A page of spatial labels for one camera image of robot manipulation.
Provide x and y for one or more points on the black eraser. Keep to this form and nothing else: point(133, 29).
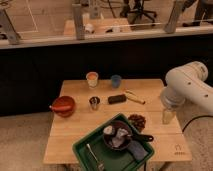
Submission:
point(116, 99)

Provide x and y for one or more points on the orange carrot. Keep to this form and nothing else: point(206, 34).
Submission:
point(60, 108)

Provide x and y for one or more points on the small metal cup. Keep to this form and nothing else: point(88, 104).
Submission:
point(94, 102)

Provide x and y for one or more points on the blue cup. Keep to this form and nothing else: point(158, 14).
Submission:
point(115, 81)

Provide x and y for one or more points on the brown pinecone object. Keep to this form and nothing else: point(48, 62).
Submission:
point(138, 121)

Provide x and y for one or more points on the red bowl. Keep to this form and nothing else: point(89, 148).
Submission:
point(64, 101)

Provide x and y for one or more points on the crumpled white item in pan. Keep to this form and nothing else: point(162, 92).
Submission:
point(115, 138)

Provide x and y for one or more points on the wooden background table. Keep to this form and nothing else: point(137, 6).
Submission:
point(100, 26)

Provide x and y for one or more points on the orange filled cup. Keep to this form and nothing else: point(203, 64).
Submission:
point(92, 79)

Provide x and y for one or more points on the dark frying pan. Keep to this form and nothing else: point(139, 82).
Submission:
point(131, 135)

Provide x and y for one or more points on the blue grey cloth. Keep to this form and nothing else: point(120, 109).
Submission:
point(137, 150)

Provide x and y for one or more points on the green plastic tray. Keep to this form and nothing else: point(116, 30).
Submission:
point(113, 160)

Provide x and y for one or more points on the metal fork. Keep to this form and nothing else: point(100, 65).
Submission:
point(100, 165)

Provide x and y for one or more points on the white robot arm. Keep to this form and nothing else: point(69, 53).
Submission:
point(186, 82)

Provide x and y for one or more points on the black office chair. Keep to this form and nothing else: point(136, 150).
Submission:
point(138, 10)

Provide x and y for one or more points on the yellow banana toy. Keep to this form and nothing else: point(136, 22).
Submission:
point(131, 96)

